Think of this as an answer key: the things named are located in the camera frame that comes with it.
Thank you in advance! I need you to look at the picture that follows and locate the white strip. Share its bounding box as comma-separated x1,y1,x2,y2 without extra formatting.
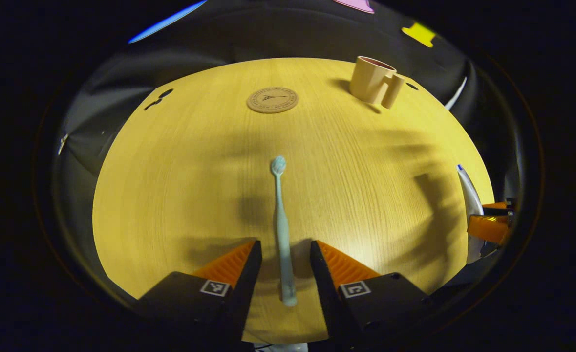
444,76,467,111

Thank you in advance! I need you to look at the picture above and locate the beige cup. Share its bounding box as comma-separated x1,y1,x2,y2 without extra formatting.
349,56,406,109

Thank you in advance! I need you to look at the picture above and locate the round brown coaster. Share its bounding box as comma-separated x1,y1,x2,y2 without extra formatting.
247,87,299,114

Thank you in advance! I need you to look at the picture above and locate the pale blue toothbrush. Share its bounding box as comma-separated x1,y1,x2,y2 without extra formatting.
271,156,298,307

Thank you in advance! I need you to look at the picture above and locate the white toothpaste tube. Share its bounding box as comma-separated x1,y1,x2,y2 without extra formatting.
456,164,487,264

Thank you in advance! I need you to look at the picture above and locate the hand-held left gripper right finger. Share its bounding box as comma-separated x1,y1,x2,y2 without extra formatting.
310,240,434,343

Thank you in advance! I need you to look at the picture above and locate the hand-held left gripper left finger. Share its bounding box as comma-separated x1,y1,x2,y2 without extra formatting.
136,240,263,342

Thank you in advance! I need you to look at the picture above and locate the black backdrop cloth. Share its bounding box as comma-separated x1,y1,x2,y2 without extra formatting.
48,0,523,304

